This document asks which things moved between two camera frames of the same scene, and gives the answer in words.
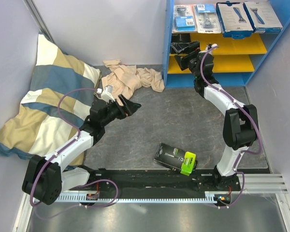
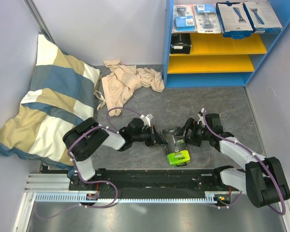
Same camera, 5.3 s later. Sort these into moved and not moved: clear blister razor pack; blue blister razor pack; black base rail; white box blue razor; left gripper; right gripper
Moved: left gripper; right gripper
Not moved: black base rail; white box blue razor; blue blister razor pack; clear blister razor pack
